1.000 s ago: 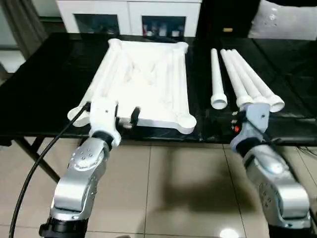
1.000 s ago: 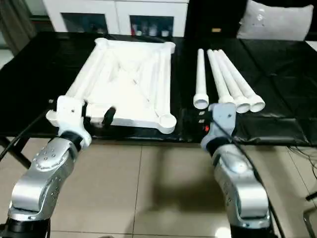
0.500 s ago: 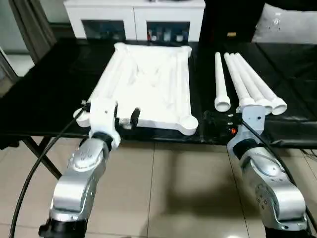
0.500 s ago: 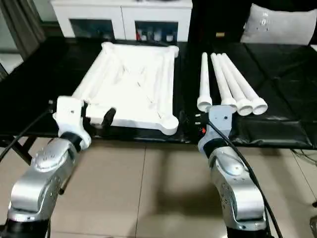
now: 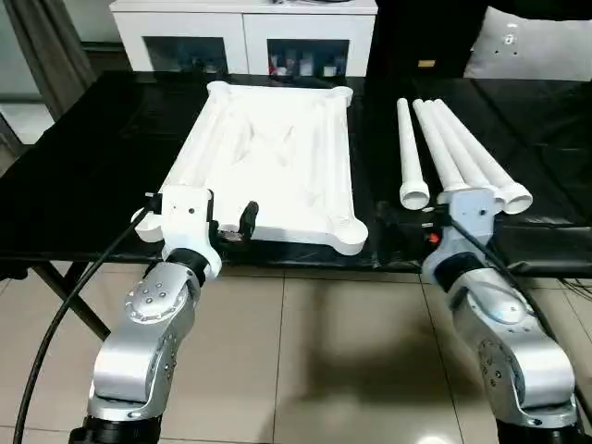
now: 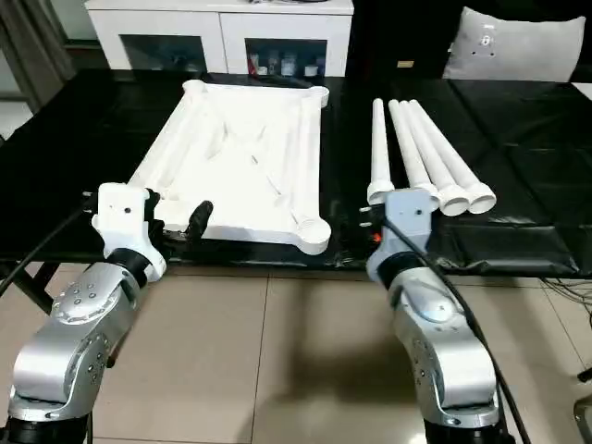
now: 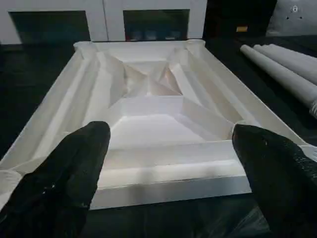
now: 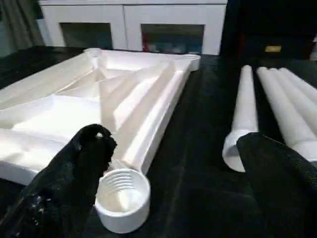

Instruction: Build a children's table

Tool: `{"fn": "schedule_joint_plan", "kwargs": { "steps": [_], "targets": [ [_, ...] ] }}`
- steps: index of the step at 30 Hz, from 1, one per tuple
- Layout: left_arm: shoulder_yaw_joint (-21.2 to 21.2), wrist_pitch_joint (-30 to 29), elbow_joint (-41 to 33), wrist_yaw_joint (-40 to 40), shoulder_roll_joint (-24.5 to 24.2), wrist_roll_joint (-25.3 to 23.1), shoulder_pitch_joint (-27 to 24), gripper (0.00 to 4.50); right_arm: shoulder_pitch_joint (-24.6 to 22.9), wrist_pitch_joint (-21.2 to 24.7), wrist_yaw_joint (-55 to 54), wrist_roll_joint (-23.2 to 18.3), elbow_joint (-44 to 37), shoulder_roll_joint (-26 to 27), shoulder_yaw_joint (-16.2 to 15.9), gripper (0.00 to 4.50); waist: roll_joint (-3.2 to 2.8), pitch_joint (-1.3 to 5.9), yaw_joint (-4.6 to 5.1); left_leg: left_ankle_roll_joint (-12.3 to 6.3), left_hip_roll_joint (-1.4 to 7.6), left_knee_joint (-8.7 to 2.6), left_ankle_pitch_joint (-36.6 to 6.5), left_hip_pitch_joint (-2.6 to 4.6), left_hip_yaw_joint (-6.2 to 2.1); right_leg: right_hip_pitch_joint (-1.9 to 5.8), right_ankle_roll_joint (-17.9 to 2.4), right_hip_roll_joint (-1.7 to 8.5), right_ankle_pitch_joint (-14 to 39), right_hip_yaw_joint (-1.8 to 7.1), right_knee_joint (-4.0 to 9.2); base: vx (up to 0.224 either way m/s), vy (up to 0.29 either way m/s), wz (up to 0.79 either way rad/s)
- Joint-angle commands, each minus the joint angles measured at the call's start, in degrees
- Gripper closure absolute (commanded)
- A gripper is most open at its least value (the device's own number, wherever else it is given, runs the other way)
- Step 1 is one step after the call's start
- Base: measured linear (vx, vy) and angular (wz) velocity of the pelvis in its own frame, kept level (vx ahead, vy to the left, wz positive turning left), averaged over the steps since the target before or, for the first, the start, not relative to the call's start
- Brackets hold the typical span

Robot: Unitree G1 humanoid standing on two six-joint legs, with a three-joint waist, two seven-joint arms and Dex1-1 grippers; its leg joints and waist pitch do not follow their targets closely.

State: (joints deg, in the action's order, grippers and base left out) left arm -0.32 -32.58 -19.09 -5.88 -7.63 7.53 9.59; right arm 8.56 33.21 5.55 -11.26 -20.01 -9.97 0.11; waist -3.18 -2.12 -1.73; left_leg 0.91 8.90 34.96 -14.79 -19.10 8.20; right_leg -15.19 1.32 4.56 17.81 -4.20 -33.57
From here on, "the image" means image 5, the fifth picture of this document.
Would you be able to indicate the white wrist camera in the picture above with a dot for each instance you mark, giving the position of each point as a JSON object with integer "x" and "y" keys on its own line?
{"x": 180, "y": 208}
{"x": 472, "y": 213}

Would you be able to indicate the white plastic table top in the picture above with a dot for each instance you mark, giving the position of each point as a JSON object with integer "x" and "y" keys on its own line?
{"x": 277, "y": 157}

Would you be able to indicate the small yellow label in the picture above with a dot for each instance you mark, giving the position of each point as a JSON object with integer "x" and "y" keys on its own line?
{"x": 426, "y": 64}

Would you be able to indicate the grey curtain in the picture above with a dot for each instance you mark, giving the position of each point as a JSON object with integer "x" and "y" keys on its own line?
{"x": 46, "y": 46}

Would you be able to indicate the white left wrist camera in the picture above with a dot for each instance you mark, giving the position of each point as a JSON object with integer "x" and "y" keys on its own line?
{"x": 180, "y": 208}

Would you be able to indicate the light grey cushion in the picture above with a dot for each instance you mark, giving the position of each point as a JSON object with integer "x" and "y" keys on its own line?
{"x": 536, "y": 51}

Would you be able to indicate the white plastic table leg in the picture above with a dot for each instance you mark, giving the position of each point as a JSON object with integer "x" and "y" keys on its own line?
{"x": 460, "y": 148}
{"x": 477, "y": 148}
{"x": 410, "y": 157}
{"x": 435, "y": 148}

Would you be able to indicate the white glass-door cabinet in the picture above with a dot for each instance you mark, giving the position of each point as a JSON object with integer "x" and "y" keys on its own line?
{"x": 245, "y": 37}

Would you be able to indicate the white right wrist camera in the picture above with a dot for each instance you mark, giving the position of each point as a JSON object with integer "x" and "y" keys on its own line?
{"x": 472, "y": 213}

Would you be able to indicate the black table mat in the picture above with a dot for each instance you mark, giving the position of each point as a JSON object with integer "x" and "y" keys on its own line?
{"x": 92, "y": 166}

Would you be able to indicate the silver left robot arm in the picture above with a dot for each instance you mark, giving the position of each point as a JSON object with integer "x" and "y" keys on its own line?
{"x": 139, "y": 361}

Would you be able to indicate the black tall cabinet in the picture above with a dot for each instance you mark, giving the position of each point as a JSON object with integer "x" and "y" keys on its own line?
{"x": 407, "y": 32}

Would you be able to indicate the black work table leg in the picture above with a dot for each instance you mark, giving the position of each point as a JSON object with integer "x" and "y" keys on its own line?
{"x": 74, "y": 305}

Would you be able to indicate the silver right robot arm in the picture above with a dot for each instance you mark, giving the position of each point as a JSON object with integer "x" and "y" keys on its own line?
{"x": 518, "y": 370}

